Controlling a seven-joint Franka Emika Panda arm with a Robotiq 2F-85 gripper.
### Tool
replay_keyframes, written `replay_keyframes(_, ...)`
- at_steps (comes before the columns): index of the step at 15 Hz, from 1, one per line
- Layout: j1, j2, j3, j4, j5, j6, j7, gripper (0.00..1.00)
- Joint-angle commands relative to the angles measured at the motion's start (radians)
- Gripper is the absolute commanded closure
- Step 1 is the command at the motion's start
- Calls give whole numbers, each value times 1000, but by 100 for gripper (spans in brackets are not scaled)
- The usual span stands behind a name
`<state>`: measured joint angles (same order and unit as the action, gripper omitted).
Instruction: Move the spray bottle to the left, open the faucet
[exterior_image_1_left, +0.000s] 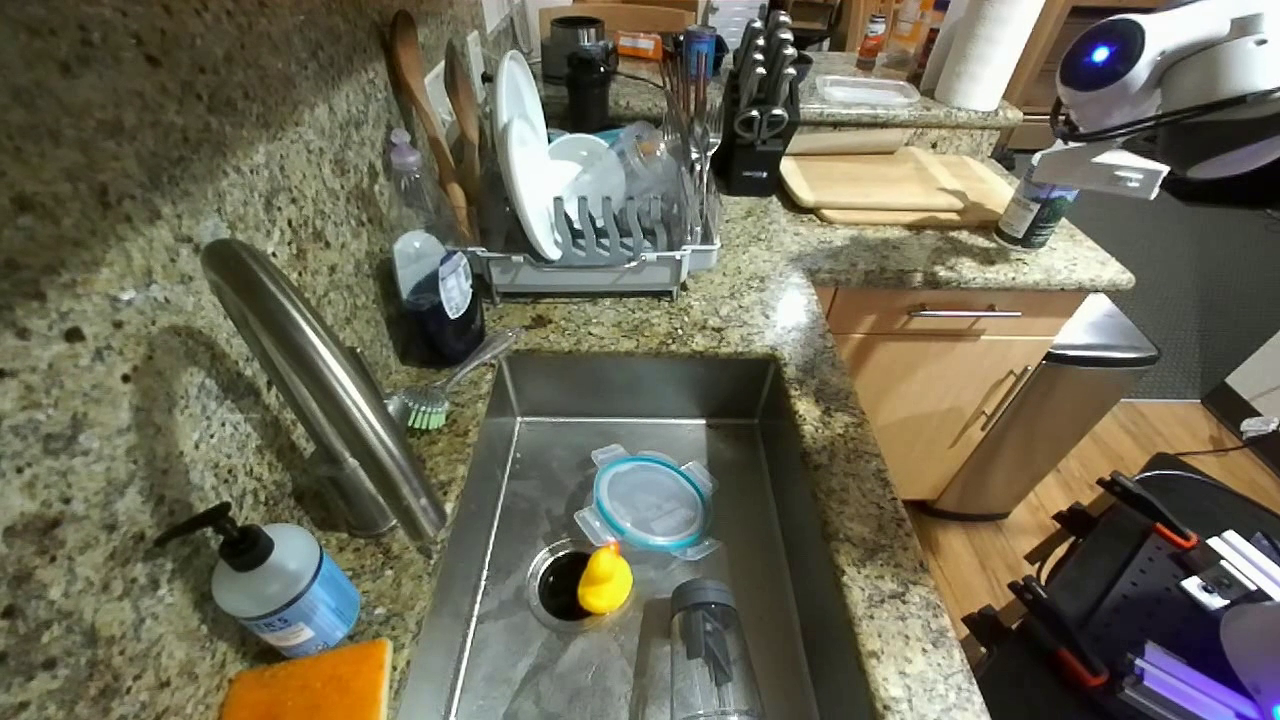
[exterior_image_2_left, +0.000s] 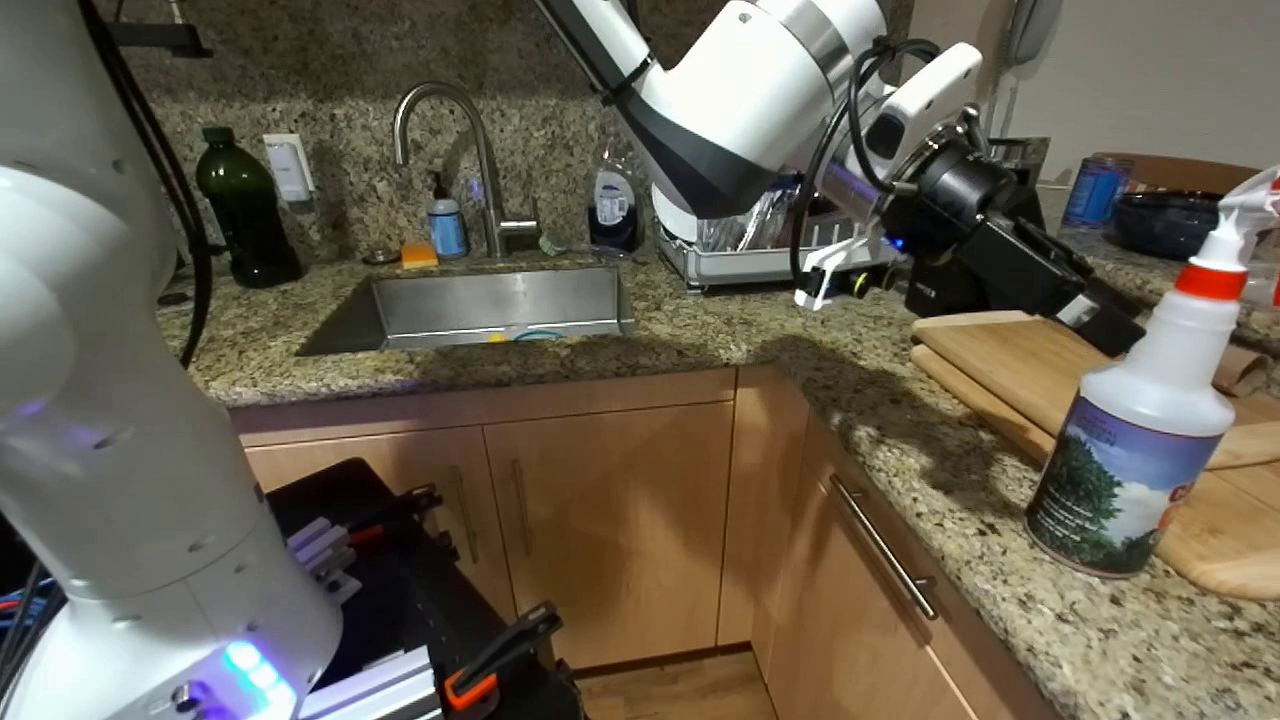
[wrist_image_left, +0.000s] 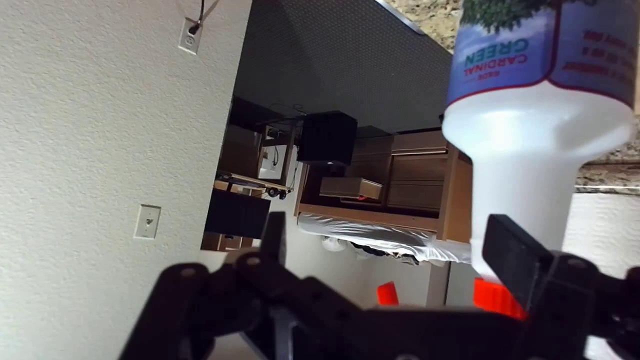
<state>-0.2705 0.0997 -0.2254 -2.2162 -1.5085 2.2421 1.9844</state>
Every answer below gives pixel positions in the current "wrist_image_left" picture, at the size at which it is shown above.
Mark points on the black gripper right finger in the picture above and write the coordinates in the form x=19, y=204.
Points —
x=580, y=300

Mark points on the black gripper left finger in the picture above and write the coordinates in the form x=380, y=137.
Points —
x=200, y=306

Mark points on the white spray bottle red trigger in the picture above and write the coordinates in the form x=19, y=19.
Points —
x=526, y=166

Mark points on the black flat screen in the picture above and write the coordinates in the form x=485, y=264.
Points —
x=237, y=215

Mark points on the brown cardboard box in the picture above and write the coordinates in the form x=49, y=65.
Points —
x=350, y=189

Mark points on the brown wooden dresser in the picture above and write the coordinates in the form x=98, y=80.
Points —
x=413, y=186

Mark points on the black speaker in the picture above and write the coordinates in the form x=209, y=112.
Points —
x=326, y=137

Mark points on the white light switch plate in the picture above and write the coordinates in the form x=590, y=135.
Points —
x=147, y=221

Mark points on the white wall outlet with plug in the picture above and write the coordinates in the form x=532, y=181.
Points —
x=191, y=37

